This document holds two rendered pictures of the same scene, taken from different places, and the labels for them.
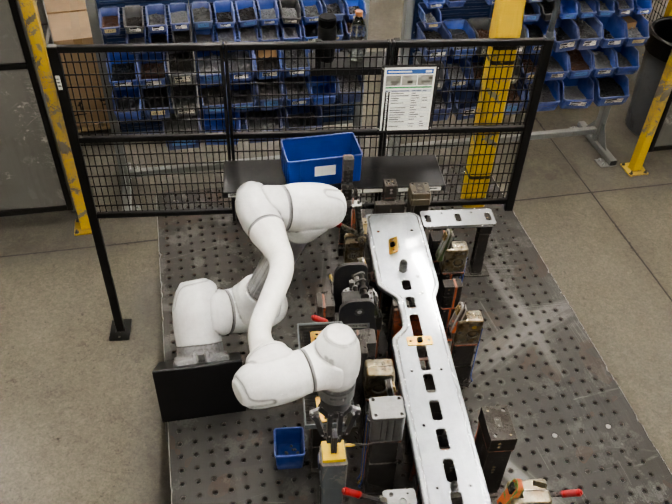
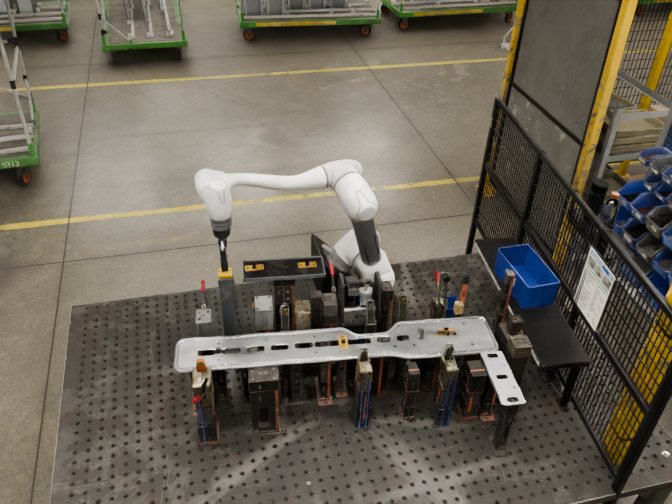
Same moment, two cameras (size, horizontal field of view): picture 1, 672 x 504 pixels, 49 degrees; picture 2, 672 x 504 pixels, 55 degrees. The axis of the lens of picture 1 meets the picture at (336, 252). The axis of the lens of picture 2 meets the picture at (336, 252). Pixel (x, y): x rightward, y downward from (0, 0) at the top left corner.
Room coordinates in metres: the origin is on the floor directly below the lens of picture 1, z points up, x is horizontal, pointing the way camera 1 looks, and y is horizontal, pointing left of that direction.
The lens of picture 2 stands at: (1.50, -2.28, 2.97)
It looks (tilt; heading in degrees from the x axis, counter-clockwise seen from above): 37 degrees down; 88
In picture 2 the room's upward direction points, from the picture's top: 2 degrees clockwise
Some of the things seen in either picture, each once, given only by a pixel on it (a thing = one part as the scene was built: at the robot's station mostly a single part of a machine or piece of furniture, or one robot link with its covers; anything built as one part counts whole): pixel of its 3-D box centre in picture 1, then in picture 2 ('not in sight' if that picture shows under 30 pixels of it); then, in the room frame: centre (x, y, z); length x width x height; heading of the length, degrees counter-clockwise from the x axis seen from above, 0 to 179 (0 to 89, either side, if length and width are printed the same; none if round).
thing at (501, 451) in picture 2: (480, 245); (504, 423); (2.28, -0.59, 0.84); 0.11 x 0.06 x 0.29; 97
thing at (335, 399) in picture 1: (336, 385); (220, 221); (1.09, -0.01, 1.43); 0.09 x 0.09 x 0.06
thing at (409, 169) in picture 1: (333, 175); (525, 295); (2.48, 0.02, 1.02); 0.90 x 0.22 x 0.03; 97
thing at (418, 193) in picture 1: (415, 222); (512, 370); (2.37, -0.32, 0.88); 0.08 x 0.08 x 0.36; 7
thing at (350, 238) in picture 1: (352, 272); (434, 329); (2.06, -0.06, 0.88); 0.07 x 0.06 x 0.35; 97
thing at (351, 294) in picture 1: (353, 332); (357, 317); (1.69, -0.07, 0.94); 0.18 x 0.13 x 0.49; 7
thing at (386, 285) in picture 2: not in sight; (383, 320); (1.81, -0.05, 0.91); 0.07 x 0.05 x 0.42; 97
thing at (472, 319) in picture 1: (462, 349); (362, 392); (1.70, -0.45, 0.87); 0.12 x 0.09 x 0.35; 97
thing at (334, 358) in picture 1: (332, 357); (217, 197); (1.08, 0.00, 1.54); 0.13 x 0.11 x 0.16; 116
